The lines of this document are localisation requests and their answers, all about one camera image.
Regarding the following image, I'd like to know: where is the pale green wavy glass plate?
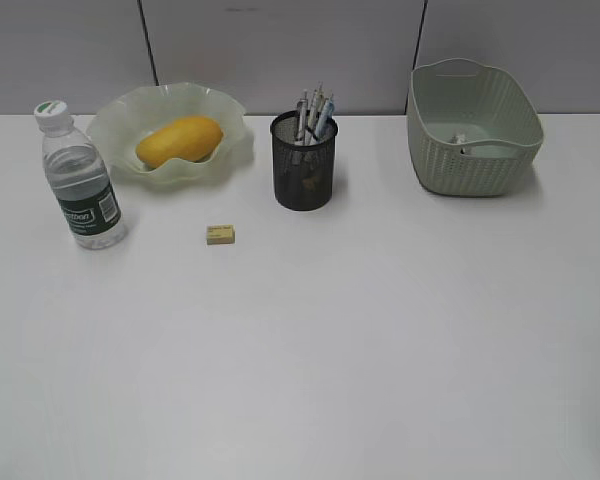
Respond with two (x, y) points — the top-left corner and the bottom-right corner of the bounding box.
(87, 82), (254, 188)

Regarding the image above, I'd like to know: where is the black mesh pen holder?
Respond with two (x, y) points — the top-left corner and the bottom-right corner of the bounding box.
(270, 111), (338, 211)

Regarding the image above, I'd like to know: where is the yellow eraser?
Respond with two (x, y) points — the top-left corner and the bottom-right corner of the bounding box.
(289, 151), (305, 167)
(206, 225), (236, 245)
(302, 168), (323, 192)

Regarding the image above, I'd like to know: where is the clear water bottle green label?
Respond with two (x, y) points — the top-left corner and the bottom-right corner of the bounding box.
(34, 100), (126, 250)

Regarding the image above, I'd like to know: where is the waste paper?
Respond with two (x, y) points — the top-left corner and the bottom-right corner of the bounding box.
(449, 132), (469, 145)

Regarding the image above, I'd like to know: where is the yellow mango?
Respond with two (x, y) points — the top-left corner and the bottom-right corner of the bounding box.
(135, 116), (224, 169)

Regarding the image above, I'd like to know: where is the beige grip white pen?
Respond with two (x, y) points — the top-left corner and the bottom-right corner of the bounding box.
(304, 83), (325, 146)

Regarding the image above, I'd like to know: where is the blue grip white pen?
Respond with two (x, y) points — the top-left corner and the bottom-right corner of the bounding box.
(312, 95), (334, 144)

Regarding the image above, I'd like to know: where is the grey grip white pen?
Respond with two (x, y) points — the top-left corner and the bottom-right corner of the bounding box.
(294, 90), (309, 146)

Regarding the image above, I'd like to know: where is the pale green woven basket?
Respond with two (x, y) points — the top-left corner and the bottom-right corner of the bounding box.
(407, 58), (544, 197)

